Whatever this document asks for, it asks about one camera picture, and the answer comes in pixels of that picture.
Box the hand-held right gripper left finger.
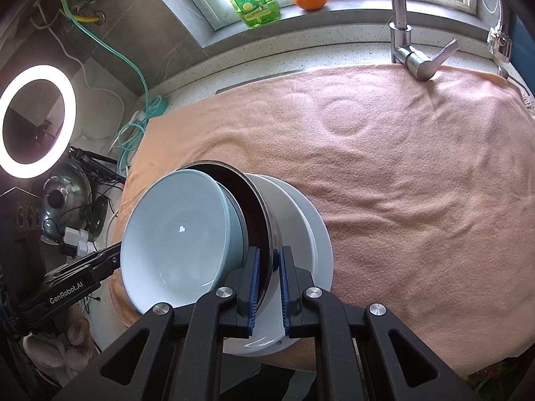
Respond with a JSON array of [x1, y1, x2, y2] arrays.
[[54, 247, 262, 401]]

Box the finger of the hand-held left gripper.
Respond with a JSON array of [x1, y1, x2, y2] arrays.
[[67, 242, 123, 283]]

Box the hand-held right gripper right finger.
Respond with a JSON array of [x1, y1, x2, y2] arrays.
[[279, 246, 481, 401]]

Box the large floral plate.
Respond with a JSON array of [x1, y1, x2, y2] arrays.
[[221, 173, 334, 358]]

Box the large steel bowl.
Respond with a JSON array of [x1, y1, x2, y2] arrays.
[[180, 159, 279, 314]]

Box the light blue bowl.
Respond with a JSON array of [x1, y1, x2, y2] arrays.
[[120, 168, 247, 315]]

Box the person's left hand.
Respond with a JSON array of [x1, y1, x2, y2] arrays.
[[23, 312, 99, 385]]

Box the white power adapter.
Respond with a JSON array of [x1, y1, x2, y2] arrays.
[[63, 226, 95, 255]]

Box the black tripod stand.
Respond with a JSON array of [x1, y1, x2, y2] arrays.
[[69, 146, 126, 184]]

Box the pink towel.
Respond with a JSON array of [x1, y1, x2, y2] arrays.
[[109, 64, 535, 379]]

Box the steel sink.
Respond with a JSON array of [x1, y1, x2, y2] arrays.
[[215, 68, 306, 94]]

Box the chrome faucet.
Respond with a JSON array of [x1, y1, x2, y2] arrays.
[[387, 0, 460, 82]]

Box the dark blue box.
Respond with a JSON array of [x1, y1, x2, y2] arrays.
[[512, 14, 535, 93]]

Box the black cables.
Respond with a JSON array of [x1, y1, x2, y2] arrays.
[[39, 192, 122, 260]]

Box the ring light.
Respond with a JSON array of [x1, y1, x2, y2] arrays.
[[0, 64, 77, 180]]

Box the teal hose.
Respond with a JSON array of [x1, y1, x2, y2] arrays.
[[63, 0, 168, 176]]

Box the yellow gas hose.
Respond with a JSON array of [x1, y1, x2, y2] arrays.
[[49, 0, 105, 26]]

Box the metal sprayer hose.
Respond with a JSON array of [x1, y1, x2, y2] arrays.
[[480, 0, 513, 80]]

